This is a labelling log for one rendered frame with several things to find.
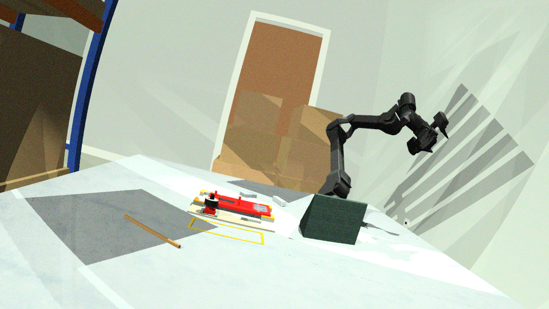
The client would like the long wooden stick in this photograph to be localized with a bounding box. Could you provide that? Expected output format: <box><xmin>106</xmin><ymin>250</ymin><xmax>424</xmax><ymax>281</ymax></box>
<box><xmin>124</xmin><ymin>214</ymin><xmax>181</xmax><ymax>248</ymax></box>

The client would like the black and grey wheel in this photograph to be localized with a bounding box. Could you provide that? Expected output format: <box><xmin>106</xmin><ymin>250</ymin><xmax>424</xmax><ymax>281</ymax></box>
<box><xmin>204</xmin><ymin>196</ymin><xmax>219</xmax><ymax>207</ymax></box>

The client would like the white rectangular block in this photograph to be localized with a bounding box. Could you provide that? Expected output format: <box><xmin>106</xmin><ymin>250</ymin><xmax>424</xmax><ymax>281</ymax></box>
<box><xmin>272</xmin><ymin>196</ymin><xmax>287</xmax><ymax>207</ymax></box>

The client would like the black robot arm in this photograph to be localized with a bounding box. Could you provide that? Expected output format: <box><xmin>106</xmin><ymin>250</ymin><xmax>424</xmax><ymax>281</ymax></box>
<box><xmin>318</xmin><ymin>92</ymin><xmax>438</xmax><ymax>199</ymax></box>

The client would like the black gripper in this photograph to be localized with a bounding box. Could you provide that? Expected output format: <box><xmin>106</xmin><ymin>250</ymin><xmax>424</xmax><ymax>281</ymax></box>
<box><xmin>407</xmin><ymin>111</ymin><xmax>449</xmax><ymax>155</ymax></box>

